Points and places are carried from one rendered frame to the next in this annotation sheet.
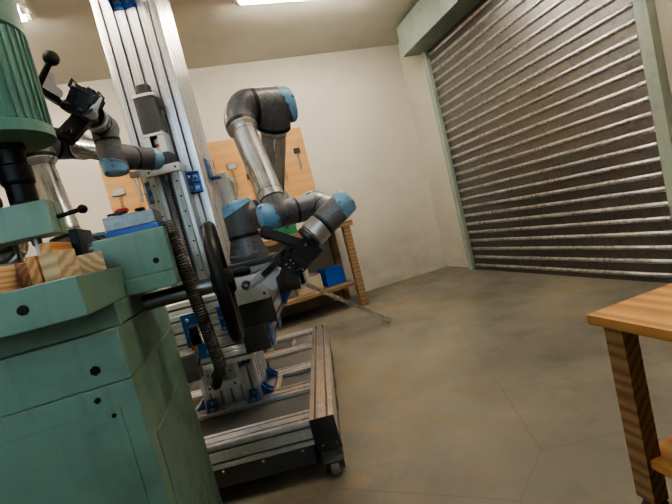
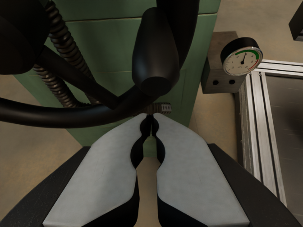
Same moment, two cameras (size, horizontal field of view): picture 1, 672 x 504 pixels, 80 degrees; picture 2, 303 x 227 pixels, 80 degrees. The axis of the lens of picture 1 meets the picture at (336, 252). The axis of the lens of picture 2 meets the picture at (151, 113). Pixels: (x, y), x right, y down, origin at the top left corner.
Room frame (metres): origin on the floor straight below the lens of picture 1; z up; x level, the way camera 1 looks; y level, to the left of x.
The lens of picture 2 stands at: (1.06, 0.18, 0.88)
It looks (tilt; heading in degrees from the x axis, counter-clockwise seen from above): 58 degrees down; 108
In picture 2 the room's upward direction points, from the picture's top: 5 degrees counter-clockwise
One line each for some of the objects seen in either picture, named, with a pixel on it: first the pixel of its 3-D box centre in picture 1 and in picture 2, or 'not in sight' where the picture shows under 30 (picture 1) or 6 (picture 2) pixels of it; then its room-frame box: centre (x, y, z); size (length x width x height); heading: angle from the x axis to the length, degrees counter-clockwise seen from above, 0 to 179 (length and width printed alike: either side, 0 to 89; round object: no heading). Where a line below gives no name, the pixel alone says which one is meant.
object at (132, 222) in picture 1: (134, 221); not in sight; (0.87, 0.41, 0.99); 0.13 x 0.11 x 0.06; 14
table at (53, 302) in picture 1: (105, 285); not in sight; (0.84, 0.49, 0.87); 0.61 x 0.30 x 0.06; 14
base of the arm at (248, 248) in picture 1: (247, 246); not in sight; (1.54, 0.33, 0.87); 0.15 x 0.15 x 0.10
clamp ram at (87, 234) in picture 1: (101, 247); not in sight; (0.85, 0.48, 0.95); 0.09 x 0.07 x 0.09; 14
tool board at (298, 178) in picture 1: (217, 186); not in sight; (4.11, 1.01, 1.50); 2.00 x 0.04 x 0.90; 107
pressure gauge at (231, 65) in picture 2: (196, 338); (237, 59); (1.14, 0.46, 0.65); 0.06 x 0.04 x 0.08; 14
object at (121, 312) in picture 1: (92, 312); not in sight; (0.86, 0.54, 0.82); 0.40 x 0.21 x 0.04; 14
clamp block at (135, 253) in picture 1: (141, 254); not in sight; (0.86, 0.41, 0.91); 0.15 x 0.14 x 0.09; 14
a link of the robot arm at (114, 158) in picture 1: (117, 157); not in sight; (1.29, 0.60, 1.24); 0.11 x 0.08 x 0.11; 155
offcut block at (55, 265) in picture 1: (60, 265); not in sight; (0.62, 0.42, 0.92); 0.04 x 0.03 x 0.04; 71
